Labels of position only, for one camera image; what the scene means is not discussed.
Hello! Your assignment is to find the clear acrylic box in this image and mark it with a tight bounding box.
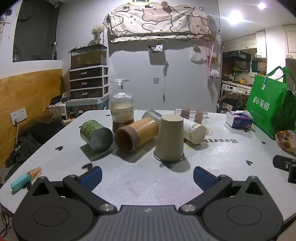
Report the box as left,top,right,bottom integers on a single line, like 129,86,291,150
174,107,208,127

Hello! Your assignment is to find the dark kitchen shelf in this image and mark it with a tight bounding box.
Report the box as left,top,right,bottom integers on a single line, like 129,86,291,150
222,50,251,74

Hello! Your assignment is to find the white washing machine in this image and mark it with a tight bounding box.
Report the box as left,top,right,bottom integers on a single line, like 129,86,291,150
221,83,238,98

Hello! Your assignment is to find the dark window curtain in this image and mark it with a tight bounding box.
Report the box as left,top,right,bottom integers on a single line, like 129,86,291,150
13,0,60,62

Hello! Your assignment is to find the green shopping bag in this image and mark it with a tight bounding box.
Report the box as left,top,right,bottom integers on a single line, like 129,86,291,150
246,66,296,139

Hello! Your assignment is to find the dark clothes pile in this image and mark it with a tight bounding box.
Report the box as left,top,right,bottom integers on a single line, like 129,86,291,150
5,132,43,168

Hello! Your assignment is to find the green tin cup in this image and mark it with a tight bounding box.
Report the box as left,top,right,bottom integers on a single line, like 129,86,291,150
80,120,114,152

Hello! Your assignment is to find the white hanging bag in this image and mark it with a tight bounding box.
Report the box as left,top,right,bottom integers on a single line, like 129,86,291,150
190,44,207,64

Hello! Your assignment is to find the teal lighter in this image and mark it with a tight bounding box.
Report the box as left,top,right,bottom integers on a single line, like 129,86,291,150
11,166,43,192

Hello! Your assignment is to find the white drawer unit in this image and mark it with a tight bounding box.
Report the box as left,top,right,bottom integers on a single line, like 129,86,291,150
69,65,109,100

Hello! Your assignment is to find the beige cup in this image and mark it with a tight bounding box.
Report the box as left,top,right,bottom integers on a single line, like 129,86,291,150
154,114,185,162

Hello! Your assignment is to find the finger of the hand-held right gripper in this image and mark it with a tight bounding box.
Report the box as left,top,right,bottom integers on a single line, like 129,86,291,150
273,155,296,172
287,165,296,184

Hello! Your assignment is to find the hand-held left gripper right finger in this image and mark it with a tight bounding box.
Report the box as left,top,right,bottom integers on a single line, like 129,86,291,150
179,166,270,215

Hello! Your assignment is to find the glass fish tank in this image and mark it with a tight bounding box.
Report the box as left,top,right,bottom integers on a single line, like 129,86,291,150
70,44,108,69

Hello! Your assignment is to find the chair with brown cloth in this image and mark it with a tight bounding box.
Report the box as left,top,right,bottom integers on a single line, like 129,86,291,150
217,90,251,113

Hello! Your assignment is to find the white printed paper cup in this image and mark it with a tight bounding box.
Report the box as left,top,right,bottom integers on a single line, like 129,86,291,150
183,119,207,145

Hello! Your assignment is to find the grey metal cup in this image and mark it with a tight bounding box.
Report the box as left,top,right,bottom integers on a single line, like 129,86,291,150
142,110,163,127

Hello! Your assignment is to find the ribbed glass cup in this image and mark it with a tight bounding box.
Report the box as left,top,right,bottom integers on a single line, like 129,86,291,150
110,92,135,133

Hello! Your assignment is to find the clear glass goblet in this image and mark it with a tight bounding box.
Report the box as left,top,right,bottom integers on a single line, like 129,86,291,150
110,79,130,94

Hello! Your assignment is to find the colourful printed cabinet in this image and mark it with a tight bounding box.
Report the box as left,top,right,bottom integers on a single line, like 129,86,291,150
65,97,110,121

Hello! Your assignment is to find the white wall outlet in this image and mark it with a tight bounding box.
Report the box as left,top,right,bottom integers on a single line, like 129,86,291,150
10,107,27,123

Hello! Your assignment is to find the tissue box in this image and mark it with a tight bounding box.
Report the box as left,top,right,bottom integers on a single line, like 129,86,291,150
225,110,254,129

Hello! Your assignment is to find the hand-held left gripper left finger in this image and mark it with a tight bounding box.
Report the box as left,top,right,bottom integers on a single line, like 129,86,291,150
27,166,117,215

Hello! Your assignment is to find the small clear wall shelf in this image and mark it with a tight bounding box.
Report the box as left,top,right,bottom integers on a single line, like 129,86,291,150
148,44,164,55

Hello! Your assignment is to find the bagged bread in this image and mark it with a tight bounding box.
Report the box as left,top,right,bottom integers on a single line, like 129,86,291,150
274,130,296,154

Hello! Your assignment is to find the white power cable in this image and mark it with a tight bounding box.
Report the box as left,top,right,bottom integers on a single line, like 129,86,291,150
14,118,22,151

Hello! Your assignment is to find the dried flower bunch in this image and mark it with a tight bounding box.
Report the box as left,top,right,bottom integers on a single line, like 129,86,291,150
92,24,105,45

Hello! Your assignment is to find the printed cloth on wall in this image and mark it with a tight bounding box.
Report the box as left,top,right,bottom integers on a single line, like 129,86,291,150
105,2,212,43

